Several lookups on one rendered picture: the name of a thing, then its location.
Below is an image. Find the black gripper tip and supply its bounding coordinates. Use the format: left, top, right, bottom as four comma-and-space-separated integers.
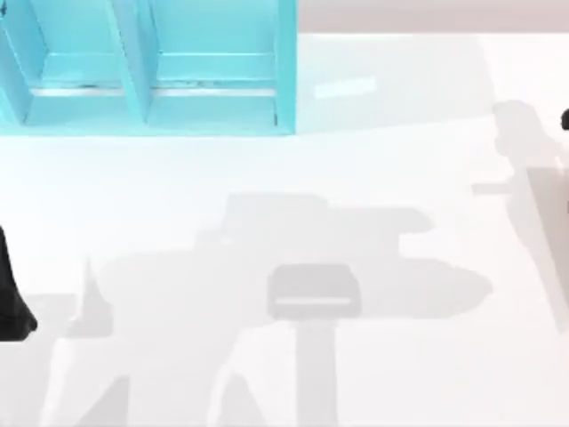
0, 225, 39, 343

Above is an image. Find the light blue rack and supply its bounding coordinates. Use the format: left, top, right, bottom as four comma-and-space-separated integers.
0, 0, 298, 137

